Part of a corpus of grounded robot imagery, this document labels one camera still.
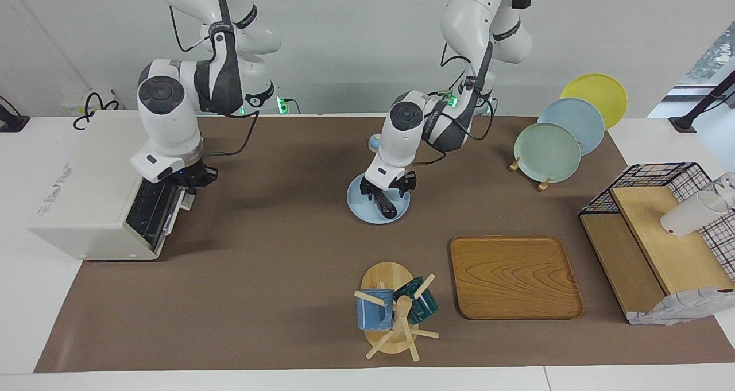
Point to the pale green plate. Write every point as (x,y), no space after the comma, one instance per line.
(545,155)

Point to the yellow plate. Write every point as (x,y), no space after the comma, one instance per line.
(603,89)

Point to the blue mug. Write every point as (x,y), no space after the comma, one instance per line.
(373,313)

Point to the black camera stand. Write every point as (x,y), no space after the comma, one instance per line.
(703,101)

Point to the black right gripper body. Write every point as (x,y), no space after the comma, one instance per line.
(195,174)

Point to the blue jar with wooden knob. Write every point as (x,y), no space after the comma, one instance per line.
(373,143)

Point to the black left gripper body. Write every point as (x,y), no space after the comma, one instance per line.
(389,183)

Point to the dark purple eggplant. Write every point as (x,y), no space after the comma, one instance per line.
(389,208)

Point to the clear glass cup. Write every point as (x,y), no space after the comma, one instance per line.
(728,181)

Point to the dark green mug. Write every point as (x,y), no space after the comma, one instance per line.
(422,305)

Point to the wooden mug tree stand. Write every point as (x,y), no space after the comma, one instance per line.
(387,276)

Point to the brown table mat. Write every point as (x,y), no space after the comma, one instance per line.
(275,264)

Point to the glass oven door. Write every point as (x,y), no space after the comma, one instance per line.
(178,207)

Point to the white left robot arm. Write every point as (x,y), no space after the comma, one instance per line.
(402,138)

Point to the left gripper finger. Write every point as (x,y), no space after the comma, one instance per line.
(368,189)
(409,183)

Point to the small light blue plate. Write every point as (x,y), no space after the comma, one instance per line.
(362,210)

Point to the cream toaster oven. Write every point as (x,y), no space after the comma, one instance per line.
(86,196)

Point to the wooden serving tray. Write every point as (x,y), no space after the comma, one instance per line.
(517,276)

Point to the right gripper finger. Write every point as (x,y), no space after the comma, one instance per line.
(191,189)
(211,178)

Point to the large light blue plate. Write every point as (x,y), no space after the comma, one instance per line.
(580,115)

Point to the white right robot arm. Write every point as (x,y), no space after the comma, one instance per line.
(169,127)

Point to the black clamp base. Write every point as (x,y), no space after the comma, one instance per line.
(11,121)

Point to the marble patterned cloth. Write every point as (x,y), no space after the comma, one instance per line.
(677,310)

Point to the white cup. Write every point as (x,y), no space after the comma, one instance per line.
(686,219)

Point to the wooden plate rack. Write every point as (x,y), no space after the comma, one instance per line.
(544,184)

